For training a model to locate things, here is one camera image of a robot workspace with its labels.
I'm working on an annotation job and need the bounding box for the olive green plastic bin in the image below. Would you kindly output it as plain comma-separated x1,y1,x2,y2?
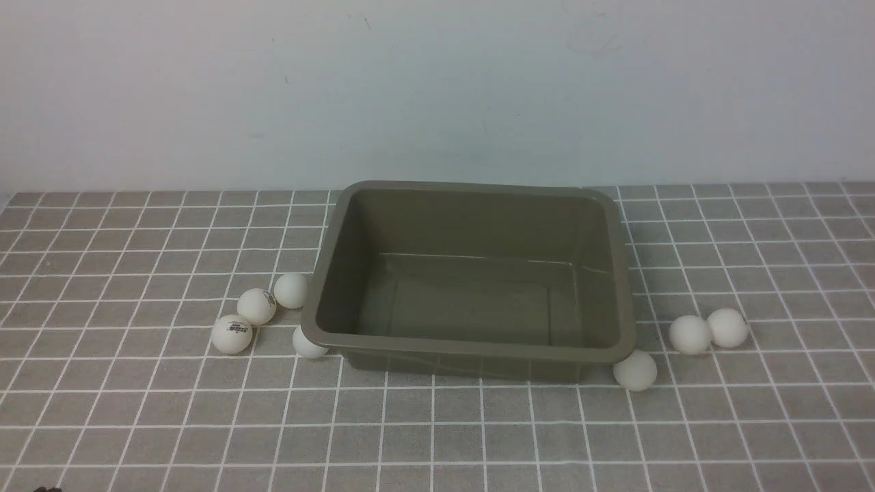
301,181,637,383

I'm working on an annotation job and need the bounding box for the white table-tennis ball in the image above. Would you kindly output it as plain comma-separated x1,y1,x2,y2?
706,308,751,349
237,288,276,326
273,272,308,310
293,327,330,359
669,315,712,355
612,350,658,392

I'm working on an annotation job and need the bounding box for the white ball with logo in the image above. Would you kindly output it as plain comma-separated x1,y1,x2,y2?
211,314,253,355

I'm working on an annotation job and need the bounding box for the grey checked tablecloth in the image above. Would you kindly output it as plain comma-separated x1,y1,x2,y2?
1,182,874,491

